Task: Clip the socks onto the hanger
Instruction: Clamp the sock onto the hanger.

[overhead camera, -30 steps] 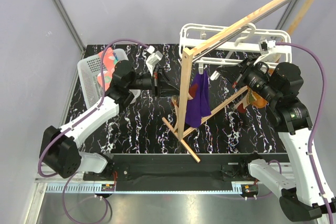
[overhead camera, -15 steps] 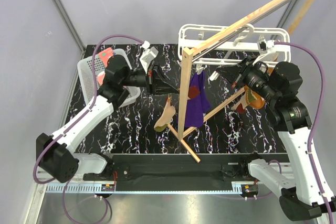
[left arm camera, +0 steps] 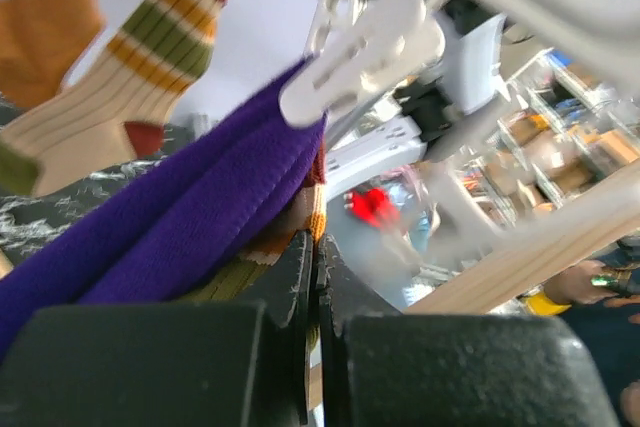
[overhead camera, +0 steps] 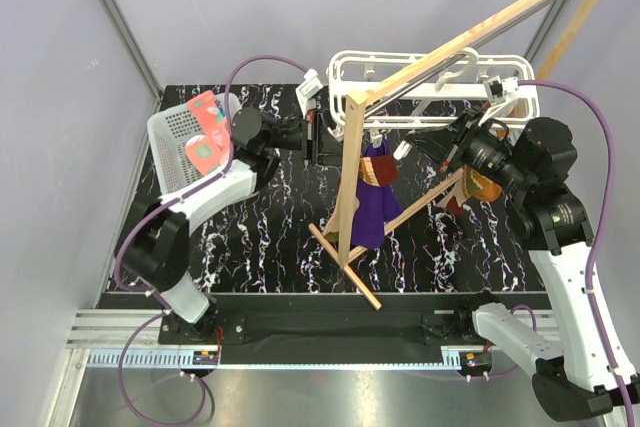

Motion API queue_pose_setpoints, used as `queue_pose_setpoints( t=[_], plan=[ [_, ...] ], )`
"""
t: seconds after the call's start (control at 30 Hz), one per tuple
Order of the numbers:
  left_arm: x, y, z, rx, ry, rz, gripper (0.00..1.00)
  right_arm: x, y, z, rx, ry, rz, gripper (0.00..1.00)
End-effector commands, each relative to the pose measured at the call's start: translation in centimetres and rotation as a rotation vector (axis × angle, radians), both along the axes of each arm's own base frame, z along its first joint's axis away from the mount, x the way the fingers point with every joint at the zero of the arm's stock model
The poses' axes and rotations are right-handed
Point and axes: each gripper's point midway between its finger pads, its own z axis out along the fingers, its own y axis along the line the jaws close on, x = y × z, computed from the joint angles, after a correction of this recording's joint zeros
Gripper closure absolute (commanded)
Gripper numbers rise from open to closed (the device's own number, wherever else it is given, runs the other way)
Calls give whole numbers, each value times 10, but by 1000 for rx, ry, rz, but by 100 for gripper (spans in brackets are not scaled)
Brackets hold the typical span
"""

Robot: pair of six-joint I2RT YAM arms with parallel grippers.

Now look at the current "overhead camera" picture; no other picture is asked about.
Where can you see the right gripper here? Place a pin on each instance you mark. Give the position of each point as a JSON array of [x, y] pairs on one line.
[[447, 143]]

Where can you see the pink dotted sock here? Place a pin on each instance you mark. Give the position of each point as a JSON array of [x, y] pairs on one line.
[[211, 117], [207, 153]]

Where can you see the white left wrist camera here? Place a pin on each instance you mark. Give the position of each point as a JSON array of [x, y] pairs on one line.
[[307, 90]]

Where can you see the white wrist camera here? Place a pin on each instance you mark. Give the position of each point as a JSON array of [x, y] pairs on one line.
[[505, 102], [307, 90]]

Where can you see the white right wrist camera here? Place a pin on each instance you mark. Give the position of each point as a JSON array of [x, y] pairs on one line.
[[505, 102]]

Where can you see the white plastic basket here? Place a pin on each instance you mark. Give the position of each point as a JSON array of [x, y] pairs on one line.
[[169, 131]]

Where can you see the aluminium rail frame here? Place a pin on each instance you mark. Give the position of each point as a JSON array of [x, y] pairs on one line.
[[117, 371]]

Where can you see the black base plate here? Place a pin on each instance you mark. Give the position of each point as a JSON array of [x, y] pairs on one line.
[[327, 329]]

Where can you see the striped beige sock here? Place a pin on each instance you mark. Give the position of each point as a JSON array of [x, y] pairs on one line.
[[377, 169], [469, 184]]

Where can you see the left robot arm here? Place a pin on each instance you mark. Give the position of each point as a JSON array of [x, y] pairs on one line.
[[155, 244]]

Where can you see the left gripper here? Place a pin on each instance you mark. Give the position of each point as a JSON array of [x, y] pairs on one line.
[[322, 147]]

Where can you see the purple sock pair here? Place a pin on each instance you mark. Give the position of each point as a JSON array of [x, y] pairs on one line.
[[372, 217]]

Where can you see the white clip hanger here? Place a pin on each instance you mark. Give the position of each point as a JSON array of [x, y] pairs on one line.
[[414, 106]]

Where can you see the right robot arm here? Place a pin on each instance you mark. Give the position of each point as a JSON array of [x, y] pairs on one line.
[[586, 373]]

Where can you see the orange sock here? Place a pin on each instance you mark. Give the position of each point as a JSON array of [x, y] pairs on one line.
[[490, 192]]

